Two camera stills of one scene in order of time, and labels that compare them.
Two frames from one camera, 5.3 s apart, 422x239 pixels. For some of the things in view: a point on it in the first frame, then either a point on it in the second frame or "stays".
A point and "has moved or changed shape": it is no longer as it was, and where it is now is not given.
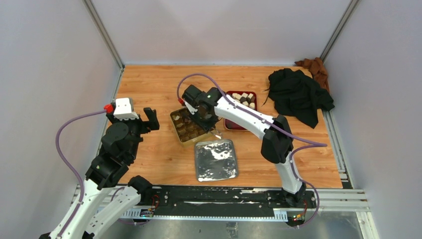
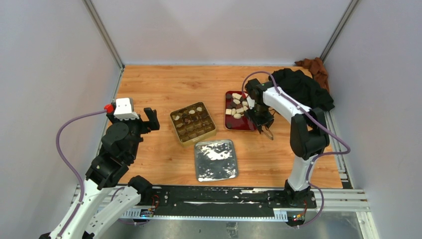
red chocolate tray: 249,98 stays
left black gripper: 152,124 stays
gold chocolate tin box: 188,130 stays
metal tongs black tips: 217,134 has moved or changed shape
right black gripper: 205,126 -> 267,121
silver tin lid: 216,160 stays
